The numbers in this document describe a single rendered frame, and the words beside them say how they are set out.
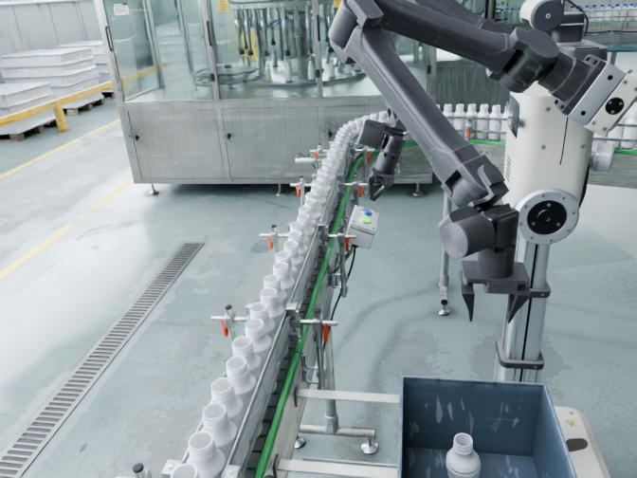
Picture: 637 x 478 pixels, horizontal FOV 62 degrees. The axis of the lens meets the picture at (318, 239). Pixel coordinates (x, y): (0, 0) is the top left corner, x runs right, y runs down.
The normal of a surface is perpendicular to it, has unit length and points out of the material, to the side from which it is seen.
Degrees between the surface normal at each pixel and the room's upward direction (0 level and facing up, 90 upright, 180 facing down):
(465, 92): 90
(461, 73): 90
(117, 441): 0
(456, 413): 90
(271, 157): 92
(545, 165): 101
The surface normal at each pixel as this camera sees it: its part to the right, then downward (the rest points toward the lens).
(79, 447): -0.06, -0.90
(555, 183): -0.15, 0.59
